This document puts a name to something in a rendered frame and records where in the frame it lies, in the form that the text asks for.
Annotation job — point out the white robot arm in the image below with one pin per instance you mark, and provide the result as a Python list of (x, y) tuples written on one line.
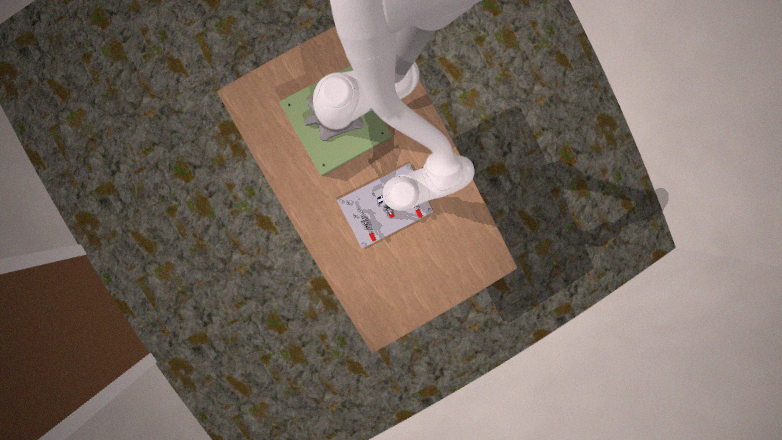
[(368, 30)]

